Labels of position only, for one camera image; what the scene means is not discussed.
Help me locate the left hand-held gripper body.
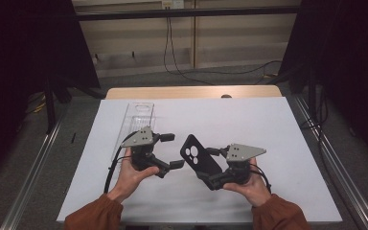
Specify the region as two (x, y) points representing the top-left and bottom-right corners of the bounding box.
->
(120, 126), (161, 172)

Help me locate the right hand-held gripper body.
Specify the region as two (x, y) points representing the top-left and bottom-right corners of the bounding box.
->
(220, 143), (267, 186)

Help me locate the black phone case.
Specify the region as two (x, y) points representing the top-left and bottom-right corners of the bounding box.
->
(179, 133), (223, 190)

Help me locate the clear plastic storage bin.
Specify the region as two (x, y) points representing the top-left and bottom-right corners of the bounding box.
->
(109, 102), (156, 168)

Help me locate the person's right hand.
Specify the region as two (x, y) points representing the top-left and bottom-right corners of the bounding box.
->
(222, 157), (273, 209)

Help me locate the person's left hand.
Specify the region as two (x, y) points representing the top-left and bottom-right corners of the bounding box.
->
(106, 147), (161, 204)

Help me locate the white table cover sheet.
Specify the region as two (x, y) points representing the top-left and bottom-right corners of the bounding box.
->
(57, 97), (343, 224)

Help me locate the wooden table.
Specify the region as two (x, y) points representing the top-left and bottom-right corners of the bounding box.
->
(104, 84), (283, 101)

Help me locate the black metal stand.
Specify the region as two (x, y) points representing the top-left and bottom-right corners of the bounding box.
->
(42, 76), (75, 135)
(306, 68), (321, 120)

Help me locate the black curtain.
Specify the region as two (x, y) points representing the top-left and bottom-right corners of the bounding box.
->
(0, 0), (102, 185)
(279, 0), (368, 171)

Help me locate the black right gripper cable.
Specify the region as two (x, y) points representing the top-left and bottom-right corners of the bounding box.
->
(249, 162), (273, 195)

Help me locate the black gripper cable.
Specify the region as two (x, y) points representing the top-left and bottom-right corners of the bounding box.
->
(249, 162), (273, 195)
(103, 129), (139, 195)

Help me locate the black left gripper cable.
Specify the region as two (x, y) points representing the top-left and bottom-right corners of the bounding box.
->
(103, 129), (139, 195)

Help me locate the black wall cable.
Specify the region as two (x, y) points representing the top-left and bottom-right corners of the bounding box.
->
(167, 16), (283, 77)
(163, 16), (217, 86)

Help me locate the metal floor rail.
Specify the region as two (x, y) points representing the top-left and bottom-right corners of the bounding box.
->
(0, 116), (65, 230)
(292, 95), (368, 230)

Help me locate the white wall power outlet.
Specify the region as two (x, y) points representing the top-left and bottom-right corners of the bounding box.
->
(161, 0), (186, 11)

